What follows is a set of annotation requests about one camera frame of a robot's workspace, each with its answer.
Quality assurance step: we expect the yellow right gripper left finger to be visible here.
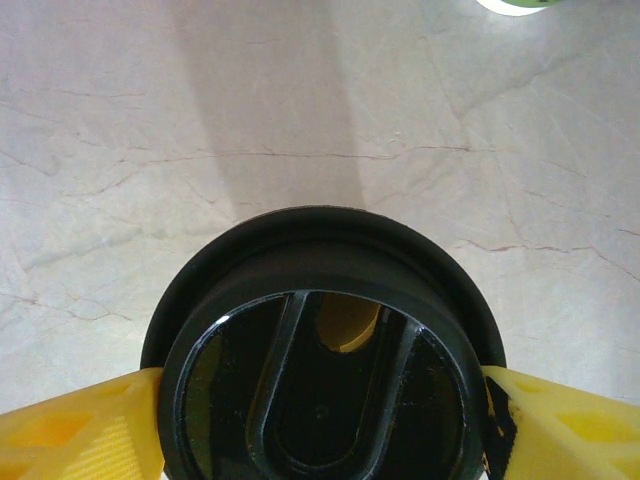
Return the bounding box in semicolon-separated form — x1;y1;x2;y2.
0;368;167;480

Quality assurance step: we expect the black plastic cup lid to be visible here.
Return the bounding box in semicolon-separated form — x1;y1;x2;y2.
139;205;506;480

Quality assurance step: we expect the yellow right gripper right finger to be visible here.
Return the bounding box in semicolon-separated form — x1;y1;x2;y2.
478;364;640;480

